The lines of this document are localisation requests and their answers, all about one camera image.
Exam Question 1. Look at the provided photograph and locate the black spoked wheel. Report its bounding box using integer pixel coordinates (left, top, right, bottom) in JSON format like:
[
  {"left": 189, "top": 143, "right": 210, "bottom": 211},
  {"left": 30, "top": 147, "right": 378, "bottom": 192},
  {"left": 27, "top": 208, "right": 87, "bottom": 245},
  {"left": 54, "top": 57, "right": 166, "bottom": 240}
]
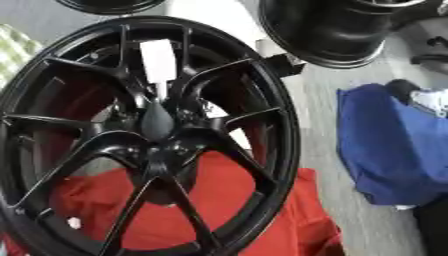
[{"left": 0, "top": 14, "right": 303, "bottom": 256}]

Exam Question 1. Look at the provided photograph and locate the black wheel rim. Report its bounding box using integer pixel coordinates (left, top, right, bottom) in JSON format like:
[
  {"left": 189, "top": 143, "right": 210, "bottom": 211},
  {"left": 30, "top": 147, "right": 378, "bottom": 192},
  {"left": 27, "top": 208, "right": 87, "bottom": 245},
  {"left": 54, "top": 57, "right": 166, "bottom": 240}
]
[
  {"left": 257, "top": 0, "right": 433, "bottom": 70},
  {"left": 54, "top": 0, "right": 168, "bottom": 16}
]

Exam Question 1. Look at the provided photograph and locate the person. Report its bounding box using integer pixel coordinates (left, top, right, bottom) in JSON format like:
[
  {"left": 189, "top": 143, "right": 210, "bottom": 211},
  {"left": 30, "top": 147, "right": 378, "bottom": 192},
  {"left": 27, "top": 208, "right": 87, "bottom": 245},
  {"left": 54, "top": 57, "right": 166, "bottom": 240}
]
[{"left": 334, "top": 78, "right": 448, "bottom": 256}]

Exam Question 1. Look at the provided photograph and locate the black wheel stand bracket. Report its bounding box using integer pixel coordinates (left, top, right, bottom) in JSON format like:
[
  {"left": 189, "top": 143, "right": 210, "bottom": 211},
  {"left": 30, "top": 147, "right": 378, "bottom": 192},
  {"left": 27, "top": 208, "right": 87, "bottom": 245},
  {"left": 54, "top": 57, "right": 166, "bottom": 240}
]
[{"left": 260, "top": 52, "right": 307, "bottom": 79}]

